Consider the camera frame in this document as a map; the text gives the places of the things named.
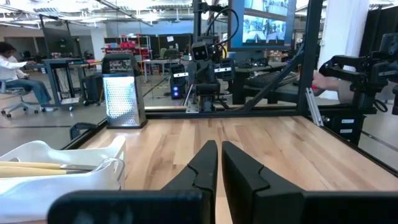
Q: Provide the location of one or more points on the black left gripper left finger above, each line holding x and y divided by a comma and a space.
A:
199, 174

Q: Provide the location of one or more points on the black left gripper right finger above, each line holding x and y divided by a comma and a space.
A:
245, 180

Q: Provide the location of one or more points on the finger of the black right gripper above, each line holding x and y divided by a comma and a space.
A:
224, 69
178, 74

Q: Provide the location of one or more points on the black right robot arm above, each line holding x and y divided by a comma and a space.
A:
206, 91

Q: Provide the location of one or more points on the computer tower blue lights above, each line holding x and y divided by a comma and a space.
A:
176, 91

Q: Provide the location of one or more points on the black laptop keyboard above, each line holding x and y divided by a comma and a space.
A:
267, 79

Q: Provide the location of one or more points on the red storage shelf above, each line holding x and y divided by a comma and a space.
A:
130, 46

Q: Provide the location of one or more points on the person's hand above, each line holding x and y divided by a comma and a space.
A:
325, 84

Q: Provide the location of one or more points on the black cabinet white labels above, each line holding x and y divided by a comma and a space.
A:
346, 127

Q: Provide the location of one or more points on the grey metal desk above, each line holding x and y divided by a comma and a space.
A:
59, 77

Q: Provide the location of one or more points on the white plastic bin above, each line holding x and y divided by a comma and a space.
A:
46, 193

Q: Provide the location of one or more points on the seated person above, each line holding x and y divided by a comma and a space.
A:
15, 74

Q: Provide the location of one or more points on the grey office chair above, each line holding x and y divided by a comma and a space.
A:
15, 102

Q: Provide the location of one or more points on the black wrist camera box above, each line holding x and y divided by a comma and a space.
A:
200, 51

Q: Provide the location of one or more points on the black metal table frame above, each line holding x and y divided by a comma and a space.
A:
217, 112

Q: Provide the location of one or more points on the silver angle bracket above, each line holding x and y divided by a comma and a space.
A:
314, 107

